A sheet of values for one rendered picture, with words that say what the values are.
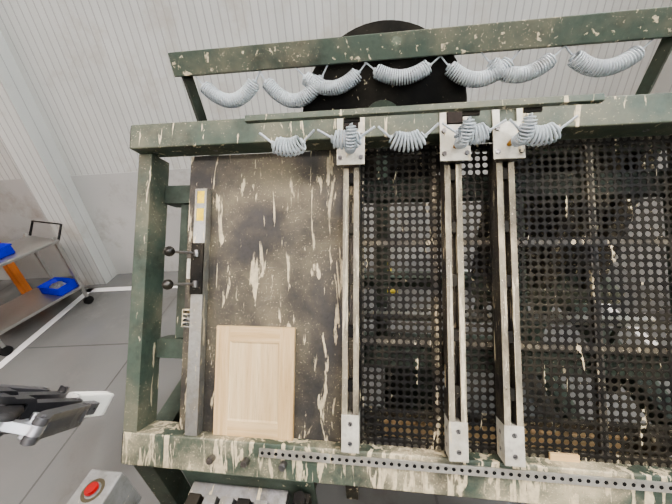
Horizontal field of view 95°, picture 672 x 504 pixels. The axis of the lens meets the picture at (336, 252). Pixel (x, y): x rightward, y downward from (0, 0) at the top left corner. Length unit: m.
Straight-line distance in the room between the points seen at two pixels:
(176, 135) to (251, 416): 1.11
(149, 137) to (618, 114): 1.66
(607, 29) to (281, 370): 1.85
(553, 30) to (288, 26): 2.30
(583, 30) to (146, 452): 2.38
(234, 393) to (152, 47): 3.23
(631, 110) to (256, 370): 1.56
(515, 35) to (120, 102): 3.46
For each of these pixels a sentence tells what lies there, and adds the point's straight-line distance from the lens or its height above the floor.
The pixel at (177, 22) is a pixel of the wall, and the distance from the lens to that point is 3.72.
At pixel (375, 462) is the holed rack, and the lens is 1.28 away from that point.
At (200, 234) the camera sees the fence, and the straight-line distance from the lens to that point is 1.33.
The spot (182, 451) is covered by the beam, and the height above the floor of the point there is 0.86.
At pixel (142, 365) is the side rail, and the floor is 1.11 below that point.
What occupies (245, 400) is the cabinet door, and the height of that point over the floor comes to 1.00.
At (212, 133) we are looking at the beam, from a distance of 1.35.
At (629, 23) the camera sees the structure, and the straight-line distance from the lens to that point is 1.90.
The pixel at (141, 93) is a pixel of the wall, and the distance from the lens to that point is 3.91.
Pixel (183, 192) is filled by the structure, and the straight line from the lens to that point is 1.50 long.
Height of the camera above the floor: 2.03
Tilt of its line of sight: 29 degrees down
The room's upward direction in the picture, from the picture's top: 4 degrees counter-clockwise
